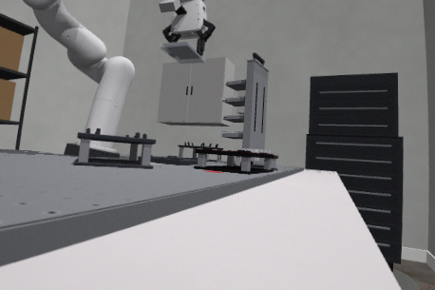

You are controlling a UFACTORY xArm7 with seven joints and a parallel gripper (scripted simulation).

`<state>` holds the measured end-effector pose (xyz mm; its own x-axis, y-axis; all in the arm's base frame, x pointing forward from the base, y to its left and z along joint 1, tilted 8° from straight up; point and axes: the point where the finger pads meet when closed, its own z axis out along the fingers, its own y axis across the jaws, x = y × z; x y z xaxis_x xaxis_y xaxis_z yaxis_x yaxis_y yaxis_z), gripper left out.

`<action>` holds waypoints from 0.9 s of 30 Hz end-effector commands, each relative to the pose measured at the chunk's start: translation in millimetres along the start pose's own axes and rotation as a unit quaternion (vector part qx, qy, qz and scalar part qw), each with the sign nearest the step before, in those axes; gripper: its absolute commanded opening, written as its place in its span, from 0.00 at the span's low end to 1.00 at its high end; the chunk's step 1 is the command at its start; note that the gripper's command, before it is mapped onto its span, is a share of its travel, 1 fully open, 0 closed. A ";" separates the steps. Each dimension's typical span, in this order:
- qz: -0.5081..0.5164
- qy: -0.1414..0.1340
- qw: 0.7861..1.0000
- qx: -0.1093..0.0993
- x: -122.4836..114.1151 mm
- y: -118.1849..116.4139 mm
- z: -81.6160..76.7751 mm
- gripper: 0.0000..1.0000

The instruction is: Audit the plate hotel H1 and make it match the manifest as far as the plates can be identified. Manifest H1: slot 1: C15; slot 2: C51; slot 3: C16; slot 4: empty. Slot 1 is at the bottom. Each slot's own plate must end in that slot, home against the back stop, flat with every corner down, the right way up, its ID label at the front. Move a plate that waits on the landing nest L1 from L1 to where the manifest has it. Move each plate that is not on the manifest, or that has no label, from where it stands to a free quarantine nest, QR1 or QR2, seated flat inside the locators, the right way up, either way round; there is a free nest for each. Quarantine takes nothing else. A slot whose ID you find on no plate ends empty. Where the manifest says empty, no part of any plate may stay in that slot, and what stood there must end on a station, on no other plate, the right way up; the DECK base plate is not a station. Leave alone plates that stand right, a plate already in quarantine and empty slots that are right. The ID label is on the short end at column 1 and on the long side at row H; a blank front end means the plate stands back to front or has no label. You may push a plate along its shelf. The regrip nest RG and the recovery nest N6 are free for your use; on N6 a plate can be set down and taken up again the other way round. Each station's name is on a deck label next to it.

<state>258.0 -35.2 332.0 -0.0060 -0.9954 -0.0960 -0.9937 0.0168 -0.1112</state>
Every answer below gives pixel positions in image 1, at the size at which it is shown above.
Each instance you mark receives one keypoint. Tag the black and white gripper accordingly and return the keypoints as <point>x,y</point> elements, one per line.
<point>191,24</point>

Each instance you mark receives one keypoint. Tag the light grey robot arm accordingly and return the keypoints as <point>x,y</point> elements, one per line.
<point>87,53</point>

